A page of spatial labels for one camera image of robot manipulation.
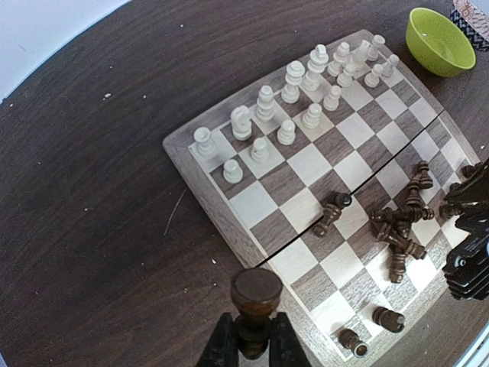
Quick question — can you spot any wooden chess board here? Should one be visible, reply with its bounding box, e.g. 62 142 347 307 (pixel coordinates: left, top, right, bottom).
162 29 484 364

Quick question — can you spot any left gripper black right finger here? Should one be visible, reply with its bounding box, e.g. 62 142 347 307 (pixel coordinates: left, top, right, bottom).
269 312 312 367

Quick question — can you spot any lime green bowl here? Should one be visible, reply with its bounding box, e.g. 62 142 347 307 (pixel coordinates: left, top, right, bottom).
406 7 476 77

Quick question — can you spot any red patterned bowl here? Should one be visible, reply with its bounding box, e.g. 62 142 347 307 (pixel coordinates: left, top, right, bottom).
449 0 488 52

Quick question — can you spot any pile of dark chess pieces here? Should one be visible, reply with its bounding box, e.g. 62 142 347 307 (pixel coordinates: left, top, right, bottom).
311 160 482 284

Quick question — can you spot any row of white chess pieces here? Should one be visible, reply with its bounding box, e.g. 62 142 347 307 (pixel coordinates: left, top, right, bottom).
191 36 410 188

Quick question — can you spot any dark pawn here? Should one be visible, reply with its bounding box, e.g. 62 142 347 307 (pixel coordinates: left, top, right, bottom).
338 329 369 359

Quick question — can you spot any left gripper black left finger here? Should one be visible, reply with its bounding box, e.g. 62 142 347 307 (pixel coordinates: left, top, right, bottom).
196 313 239 367

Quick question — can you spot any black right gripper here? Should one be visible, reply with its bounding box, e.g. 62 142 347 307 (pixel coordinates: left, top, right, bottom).
442 161 488 300

